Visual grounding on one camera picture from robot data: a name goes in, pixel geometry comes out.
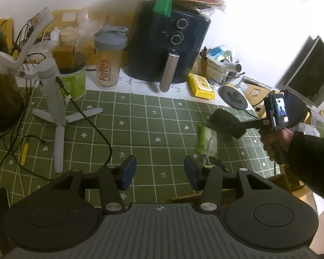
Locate green wipes packet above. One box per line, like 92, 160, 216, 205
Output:
197, 123, 219, 159

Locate brown jar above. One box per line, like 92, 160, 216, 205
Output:
52, 28, 79, 68

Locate black round lid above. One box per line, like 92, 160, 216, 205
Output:
218, 85, 250, 111

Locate brown cardboard box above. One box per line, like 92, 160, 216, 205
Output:
166, 173, 294, 204

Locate black pot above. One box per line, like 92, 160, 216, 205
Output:
283, 90, 309, 128

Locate white gimbal tripod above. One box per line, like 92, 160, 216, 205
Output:
0, 8, 103, 174

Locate person's right hand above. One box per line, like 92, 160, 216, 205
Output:
260, 128, 295, 163

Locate yellow wipes packet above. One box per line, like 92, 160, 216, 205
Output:
188, 73, 216, 100

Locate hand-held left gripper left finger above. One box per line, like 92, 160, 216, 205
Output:
48, 155, 137, 213

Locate dark glass kettle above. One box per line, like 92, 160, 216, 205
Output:
0, 26, 25, 133

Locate white charging cable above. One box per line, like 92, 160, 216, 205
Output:
203, 137, 228, 172

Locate black monitor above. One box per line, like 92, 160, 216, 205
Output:
276, 35, 324, 107

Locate cardboard boxes by wall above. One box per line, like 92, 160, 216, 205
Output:
0, 8, 137, 68

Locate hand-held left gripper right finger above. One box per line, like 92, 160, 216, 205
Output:
184, 155, 281, 212

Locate green labelled tub black lid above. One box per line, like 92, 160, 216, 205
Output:
52, 52, 87, 101

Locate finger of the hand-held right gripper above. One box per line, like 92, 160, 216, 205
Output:
236, 119, 269, 138

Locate clear shaker bottle grey lid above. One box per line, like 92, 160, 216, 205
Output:
94, 26, 128, 89

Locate black cable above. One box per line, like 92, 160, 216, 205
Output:
0, 19, 113, 181

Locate clear container of sundries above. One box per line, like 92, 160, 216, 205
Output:
198, 44, 245, 86

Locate black air fryer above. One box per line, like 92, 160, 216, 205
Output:
124, 0, 212, 93

